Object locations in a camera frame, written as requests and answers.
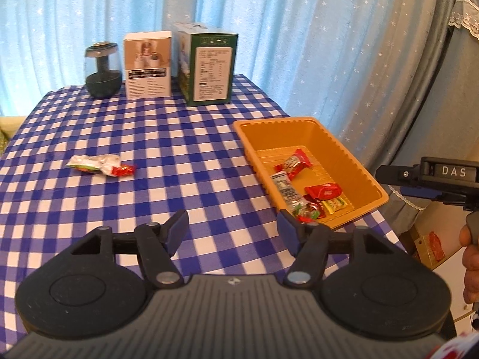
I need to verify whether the blue white checkered tablecloth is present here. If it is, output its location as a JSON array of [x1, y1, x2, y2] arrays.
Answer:
[[0, 74, 409, 302]]

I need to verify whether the orange plastic tray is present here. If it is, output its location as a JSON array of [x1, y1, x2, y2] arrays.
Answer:
[[233, 117, 390, 230]]

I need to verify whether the green candy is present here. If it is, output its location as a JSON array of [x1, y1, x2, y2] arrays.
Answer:
[[289, 200, 321, 224]]

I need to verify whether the yellow cardboard box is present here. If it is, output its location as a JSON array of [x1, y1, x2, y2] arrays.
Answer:
[[409, 222, 469, 270]]

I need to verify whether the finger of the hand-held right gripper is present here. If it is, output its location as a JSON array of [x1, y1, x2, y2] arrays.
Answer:
[[376, 164, 422, 187], [389, 186, 441, 200]]

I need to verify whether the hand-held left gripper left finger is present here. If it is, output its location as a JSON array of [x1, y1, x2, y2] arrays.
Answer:
[[69, 209, 189, 288]]

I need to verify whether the dark glass humidifier jar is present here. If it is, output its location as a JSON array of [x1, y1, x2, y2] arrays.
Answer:
[[84, 41, 124, 99]]

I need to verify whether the red patterned clothing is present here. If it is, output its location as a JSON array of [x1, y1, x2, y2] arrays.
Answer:
[[427, 331, 479, 359]]

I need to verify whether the grey clear snack packet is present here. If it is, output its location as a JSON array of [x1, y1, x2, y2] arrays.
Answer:
[[270, 171, 302, 211]]

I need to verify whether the red twisted candy packet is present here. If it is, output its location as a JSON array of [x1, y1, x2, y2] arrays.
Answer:
[[111, 164, 138, 177]]

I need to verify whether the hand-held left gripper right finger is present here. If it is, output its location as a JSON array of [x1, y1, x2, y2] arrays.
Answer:
[[278, 209, 397, 288]]

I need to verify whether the white green snack packet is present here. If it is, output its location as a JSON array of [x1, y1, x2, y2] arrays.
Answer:
[[66, 154, 121, 175]]

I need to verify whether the blue star curtain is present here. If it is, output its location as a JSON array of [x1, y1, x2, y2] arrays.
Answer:
[[0, 0, 444, 167]]

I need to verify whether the red pillow snack packet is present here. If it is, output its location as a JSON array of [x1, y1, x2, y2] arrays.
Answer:
[[304, 182, 343, 201]]

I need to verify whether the long red snack packet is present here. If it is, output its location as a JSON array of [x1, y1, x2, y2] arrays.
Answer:
[[274, 148, 313, 180]]

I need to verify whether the grey lace-trimmed cloth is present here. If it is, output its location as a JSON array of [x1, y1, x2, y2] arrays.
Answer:
[[365, 0, 479, 241]]

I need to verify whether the green carton box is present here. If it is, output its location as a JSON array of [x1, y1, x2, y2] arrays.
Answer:
[[171, 22, 239, 107]]

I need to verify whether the person's right hand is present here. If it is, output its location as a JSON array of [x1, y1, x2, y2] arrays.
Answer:
[[459, 224, 479, 304]]

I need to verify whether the yellow candy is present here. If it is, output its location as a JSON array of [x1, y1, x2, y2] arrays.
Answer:
[[321, 196, 349, 215]]

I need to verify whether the white product box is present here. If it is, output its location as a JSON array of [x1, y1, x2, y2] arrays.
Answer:
[[123, 31, 174, 100]]

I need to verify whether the pale yellow sofa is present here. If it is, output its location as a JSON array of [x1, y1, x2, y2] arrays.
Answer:
[[0, 115, 22, 155]]

